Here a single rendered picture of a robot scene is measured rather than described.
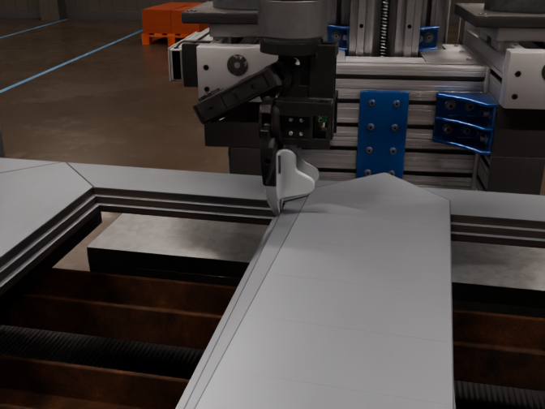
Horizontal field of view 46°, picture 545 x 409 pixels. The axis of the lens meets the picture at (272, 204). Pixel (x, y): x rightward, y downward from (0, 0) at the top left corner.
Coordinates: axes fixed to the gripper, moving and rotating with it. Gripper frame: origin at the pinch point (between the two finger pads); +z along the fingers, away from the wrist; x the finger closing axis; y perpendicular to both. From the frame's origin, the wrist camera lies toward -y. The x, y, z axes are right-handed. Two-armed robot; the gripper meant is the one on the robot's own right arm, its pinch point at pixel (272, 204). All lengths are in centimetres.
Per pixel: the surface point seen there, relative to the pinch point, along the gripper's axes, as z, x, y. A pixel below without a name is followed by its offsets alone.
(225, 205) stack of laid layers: 1.8, 2.5, -6.7
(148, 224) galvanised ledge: 17.2, 27.1, -28.2
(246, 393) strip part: 0.7, -34.6, 5.1
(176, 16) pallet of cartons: 54, 671, -253
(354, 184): 0.6, 10.8, 9.1
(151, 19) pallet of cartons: 57, 671, -284
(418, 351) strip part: 0.6, -26.7, 17.5
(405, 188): 0.6, 10.6, 16.1
